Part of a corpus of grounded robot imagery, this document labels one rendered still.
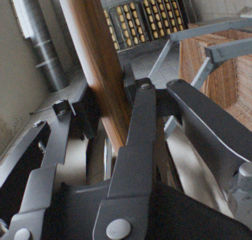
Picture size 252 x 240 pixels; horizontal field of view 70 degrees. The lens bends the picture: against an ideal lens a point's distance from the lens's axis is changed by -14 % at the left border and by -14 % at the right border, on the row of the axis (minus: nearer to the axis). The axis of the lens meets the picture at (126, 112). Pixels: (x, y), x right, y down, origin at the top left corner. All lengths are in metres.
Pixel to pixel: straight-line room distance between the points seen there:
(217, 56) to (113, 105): 0.46
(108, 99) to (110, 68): 0.02
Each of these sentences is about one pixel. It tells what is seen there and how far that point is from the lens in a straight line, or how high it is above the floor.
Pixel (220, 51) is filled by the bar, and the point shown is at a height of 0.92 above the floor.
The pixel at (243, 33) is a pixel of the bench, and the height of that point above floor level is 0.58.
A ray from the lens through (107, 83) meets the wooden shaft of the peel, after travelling 0.16.
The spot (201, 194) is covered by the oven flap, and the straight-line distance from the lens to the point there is 0.94.
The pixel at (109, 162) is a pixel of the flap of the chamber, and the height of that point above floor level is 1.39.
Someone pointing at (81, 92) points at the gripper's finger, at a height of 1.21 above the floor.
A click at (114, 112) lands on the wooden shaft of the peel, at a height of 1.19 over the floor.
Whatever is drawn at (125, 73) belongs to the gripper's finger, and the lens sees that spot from 0.17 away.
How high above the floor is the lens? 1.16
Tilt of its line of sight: 5 degrees up
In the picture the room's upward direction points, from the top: 106 degrees counter-clockwise
